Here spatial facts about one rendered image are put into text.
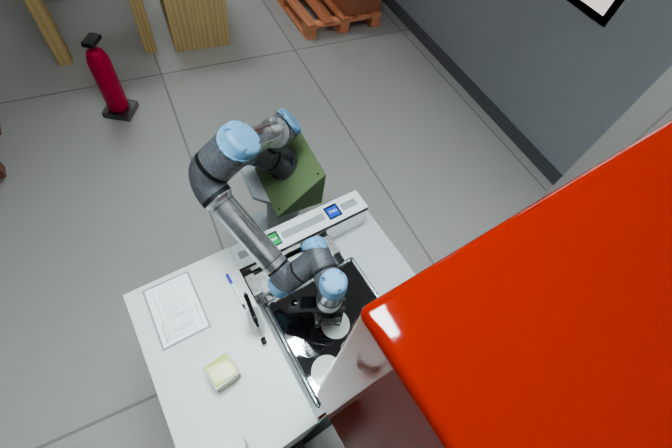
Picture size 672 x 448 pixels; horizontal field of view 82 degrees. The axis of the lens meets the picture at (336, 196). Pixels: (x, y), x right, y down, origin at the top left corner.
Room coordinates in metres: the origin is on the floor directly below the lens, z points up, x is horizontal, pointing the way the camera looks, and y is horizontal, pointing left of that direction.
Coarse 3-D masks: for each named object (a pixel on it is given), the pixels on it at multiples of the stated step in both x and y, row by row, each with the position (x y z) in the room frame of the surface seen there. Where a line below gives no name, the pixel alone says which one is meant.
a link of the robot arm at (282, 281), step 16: (192, 160) 0.63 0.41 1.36; (192, 176) 0.59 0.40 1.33; (208, 192) 0.57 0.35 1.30; (224, 192) 0.59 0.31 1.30; (208, 208) 0.54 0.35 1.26; (224, 208) 0.55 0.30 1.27; (240, 208) 0.57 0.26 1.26; (224, 224) 0.52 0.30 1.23; (240, 224) 0.52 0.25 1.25; (256, 224) 0.55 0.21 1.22; (240, 240) 0.49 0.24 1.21; (256, 240) 0.50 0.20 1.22; (256, 256) 0.46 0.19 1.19; (272, 256) 0.47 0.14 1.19; (272, 272) 0.44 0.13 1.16; (288, 272) 0.44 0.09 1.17; (272, 288) 0.41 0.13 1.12; (288, 288) 0.41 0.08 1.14
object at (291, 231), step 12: (324, 204) 0.84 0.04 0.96; (336, 204) 0.85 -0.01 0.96; (348, 204) 0.87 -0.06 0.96; (360, 204) 0.88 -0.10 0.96; (300, 216) 0.76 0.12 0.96; (312, 216) 0.78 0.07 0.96; (324, 216) 0.79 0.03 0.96; (348, 216) 0.81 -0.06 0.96; (276, 228) 0.69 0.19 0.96; (288, 228) 0.70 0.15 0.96; (300, 228) 0.72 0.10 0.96; (312, 228) 0.72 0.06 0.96; (288, 240) 0.65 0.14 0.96; (240, 252) 0.57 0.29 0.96; (240, 264) 0.53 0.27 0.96
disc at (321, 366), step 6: (318, 360) 0.29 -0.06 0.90; (324, 360) 0.29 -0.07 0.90; (330, 360) 0.29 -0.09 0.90; (312, 366) 0.26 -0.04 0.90; (318, 366) 0.27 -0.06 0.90; (324, 366) 0.27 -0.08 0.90; (330, 366) 0.28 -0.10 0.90; (312, 372) 0.25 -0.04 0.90; (318, 372) 0.25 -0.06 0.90; (324, 372) 0.25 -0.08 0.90; (318, 378) 0.23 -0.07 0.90; (318, 384) 0.22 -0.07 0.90
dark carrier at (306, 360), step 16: (352, 272) 0.61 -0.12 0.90; (304, 288) 0.51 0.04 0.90; (352, 288) 0.55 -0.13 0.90; (368, 288) 0.56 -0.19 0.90; (272, 304) 0.43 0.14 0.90; (288, 304) 0.44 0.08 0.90; (352, 304) 0.49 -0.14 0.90; (288, 320) 0.39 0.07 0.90; (304, 320) 0.40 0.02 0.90; (352, 320) 0.44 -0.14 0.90; (288, 336) 0.34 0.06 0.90; (304, 336) 0.35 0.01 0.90; (320, 336) 0.36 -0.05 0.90; (304, 352) 0.30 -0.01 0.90; (320, 352) 0.31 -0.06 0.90; (336, 352) 0.32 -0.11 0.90; (304, 368) 0.25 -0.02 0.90
